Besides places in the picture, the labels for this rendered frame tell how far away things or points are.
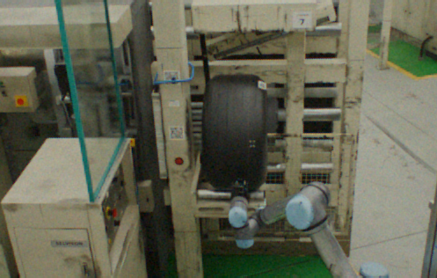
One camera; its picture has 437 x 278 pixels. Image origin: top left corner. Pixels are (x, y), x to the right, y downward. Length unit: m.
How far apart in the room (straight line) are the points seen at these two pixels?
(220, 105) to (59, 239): 0.92
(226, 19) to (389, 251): 2.02
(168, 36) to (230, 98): 0.40
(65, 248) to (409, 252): 2.43
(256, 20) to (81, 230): 1.30
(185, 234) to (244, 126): 0.82
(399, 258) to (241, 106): 1.84
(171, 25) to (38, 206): 0.98
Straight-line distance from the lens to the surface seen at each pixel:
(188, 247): 3.22
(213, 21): 2.88
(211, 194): 2.91
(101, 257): 2.44
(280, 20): 2.87
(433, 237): 2.26
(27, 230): 2.45
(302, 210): 2.17
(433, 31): 7.47
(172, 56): 2.68
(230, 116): 2.62
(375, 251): 4.07
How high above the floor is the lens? 2.49
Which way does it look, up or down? 27 degrees down
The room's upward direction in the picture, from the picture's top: 3 degrees counter-clockwise
